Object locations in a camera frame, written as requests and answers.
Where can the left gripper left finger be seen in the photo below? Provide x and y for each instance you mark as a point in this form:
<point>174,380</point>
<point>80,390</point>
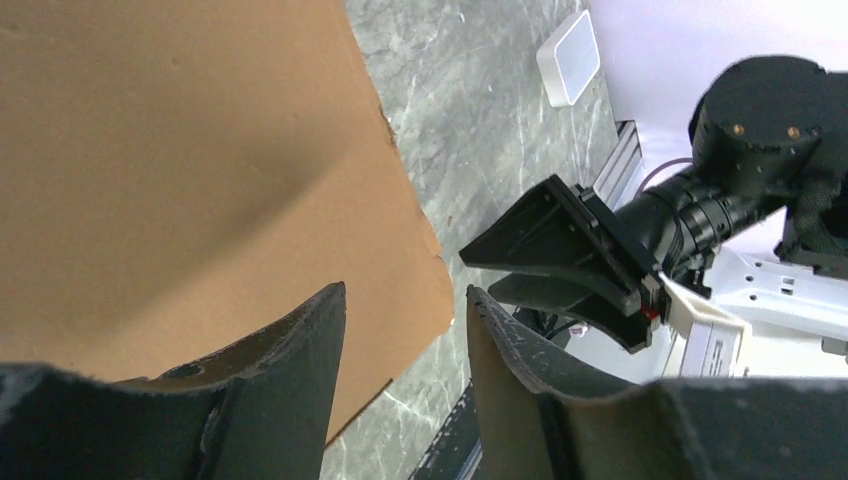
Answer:
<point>258,408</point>

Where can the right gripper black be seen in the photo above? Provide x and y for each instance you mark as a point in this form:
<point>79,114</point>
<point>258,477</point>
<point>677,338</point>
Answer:
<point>568,259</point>

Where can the white rectangular tray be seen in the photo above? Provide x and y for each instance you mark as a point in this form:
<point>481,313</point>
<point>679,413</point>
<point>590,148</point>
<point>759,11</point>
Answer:
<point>569,59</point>

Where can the aluminium frame rail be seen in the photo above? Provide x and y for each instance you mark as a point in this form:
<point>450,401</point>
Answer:
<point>617,182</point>

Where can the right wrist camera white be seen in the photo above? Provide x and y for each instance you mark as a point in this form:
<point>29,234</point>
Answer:
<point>706,340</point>

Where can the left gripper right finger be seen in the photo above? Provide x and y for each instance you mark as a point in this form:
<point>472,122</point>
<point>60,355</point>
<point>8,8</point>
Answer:
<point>544,414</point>

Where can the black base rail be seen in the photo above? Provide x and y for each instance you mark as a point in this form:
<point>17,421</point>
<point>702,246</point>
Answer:
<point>456,450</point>

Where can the brown cardboard box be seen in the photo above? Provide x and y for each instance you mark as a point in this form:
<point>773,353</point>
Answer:
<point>176,175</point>

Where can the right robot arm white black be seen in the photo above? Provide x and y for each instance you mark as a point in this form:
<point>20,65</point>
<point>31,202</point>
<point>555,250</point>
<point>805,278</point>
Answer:
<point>735,266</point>

